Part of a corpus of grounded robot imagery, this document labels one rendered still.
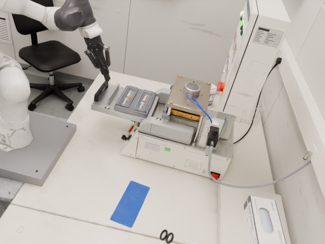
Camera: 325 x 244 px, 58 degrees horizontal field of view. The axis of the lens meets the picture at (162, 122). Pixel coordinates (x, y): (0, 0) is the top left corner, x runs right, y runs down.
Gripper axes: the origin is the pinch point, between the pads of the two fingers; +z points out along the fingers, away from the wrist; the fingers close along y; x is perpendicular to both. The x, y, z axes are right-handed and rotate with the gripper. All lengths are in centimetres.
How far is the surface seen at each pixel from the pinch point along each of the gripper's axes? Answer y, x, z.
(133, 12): 34, -143, 13
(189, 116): -40.7, 11.7, 20.0
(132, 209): -18, 49, 41
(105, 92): 4.1, -0.2, 10.6
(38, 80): 153, -122, 61
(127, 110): -11.3, 11.7, 14.2
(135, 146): -12.5, 19.4, 31.1
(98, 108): 3.2, 12.9, 11.5
